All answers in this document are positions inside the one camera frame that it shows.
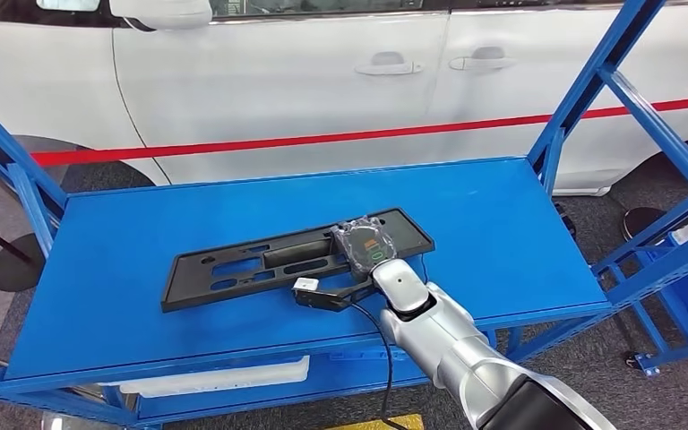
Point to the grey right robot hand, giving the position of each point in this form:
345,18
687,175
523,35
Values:
365,246

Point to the black plastic plate part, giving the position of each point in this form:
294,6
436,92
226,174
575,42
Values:
231,273

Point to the blue metal shelf rack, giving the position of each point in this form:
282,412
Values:
670,267
142,237

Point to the white car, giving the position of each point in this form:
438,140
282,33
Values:
261,89

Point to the small black clip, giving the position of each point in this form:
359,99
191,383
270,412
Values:
565,221

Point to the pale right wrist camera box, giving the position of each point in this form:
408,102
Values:
314,294

